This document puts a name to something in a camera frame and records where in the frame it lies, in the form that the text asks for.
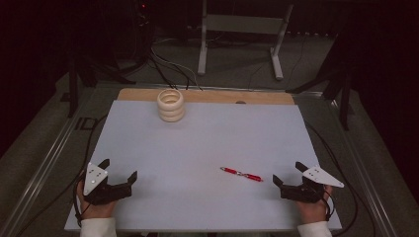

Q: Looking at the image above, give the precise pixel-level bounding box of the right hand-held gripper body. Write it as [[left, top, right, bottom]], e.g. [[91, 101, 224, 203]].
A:
[[280, 165, 346, 204]]

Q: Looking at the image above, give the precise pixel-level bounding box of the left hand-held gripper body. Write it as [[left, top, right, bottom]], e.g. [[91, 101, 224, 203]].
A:
[[82, 161, 133, 206]]

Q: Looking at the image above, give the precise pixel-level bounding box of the red pen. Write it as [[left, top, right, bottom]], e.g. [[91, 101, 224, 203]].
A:
[[219, 166, 265, 183]]

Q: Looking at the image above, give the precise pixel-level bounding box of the beige ringed pen holder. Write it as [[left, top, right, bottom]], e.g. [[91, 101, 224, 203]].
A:
[[156, 88, 186, 123]]

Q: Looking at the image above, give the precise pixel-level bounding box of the person's left hand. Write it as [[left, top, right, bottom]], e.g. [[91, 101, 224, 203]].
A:
[[76, 177, 119, 220]]

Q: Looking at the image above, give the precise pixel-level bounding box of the person's right hand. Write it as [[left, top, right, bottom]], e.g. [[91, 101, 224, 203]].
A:
[[295, 185, 334, 225]]

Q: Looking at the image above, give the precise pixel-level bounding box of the white table mat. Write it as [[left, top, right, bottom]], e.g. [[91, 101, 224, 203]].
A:
[[64, 100, 343, 232]]

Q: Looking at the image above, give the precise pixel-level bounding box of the black tripod stand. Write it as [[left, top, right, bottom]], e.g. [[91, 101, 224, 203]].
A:
[[65, 53, 136, 119], [286, 62, 353, 131]]

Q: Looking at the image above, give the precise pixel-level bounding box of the grey metal stand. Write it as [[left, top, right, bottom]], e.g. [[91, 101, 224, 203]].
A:
[[197, 0, 294, 81]]

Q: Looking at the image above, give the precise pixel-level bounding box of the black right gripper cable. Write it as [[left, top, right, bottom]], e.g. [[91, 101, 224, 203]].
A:
[[304, 121, 377, 237]]

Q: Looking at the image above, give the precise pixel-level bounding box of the aluminium frame rail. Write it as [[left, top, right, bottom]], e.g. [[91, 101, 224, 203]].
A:
[[0, 98, 87, 237], [325, 97, 400, 237]]

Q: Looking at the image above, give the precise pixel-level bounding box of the black floor cable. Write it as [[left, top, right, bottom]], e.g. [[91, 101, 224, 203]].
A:
[[147, 48, 204, 91]]

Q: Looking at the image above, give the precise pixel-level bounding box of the white floor cable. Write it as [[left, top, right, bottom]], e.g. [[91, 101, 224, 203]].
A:
[[150, 47, 200, 89]]

